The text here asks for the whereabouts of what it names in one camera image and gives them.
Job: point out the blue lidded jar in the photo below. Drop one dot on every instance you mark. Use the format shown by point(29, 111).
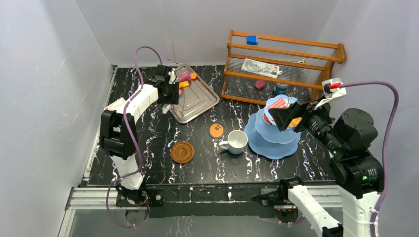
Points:
point(280, 88)

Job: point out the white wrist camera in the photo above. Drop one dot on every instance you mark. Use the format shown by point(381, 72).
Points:
point(172, 76)
point(332, 90)

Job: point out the orange black round coaster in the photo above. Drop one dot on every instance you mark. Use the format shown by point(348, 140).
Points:
point(216, 130)

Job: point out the white ceramic mug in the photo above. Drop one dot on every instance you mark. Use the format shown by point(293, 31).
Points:
point(235, 143)

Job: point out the pink layered cake slice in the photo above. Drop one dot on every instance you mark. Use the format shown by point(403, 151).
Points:
point(279, 103)

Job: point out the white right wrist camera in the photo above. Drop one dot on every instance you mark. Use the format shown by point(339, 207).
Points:
point(332, 90)

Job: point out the wooden two-tier shelf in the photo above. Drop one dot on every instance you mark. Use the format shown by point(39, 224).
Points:
point(305, 64)

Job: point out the magenta cake wedge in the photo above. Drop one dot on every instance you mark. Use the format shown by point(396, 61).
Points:
point(185, 76)

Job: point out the steel food tongs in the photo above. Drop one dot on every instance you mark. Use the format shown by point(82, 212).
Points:
point(166, 108)

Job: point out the maroon heart-shaped object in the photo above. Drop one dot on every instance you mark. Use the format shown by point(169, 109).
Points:
point(260, 84)

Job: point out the steel serving tray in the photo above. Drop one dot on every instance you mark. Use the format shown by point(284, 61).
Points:
point(194, 100)

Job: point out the red sprinkled donut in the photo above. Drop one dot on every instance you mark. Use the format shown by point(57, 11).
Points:
point(266, 119)

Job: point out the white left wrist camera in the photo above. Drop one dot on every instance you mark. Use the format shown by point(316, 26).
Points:
point(172, 76)

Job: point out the blue three-tier cake stand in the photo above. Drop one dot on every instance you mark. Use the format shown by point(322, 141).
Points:
point(267, 140)

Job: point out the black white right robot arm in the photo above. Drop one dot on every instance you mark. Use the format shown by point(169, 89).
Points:
point(358, 174)

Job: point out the blue block on shelf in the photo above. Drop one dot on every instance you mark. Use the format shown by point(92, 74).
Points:
point(252, 40)

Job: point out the small white cardboard box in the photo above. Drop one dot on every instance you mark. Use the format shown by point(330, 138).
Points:
point(115, 105)

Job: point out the packaged ruler protractor set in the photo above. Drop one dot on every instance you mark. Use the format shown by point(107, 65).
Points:
point(261, 68)

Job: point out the brown wooden round coaster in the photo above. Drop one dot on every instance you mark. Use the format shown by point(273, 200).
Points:
point(182, 152)

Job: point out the brown chocolate chip cookie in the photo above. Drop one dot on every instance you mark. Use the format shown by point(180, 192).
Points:
point(295, 122)

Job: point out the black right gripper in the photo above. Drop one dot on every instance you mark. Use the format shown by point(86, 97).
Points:
point(282, 116)

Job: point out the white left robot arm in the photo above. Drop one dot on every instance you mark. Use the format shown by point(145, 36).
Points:
point(118, 136)

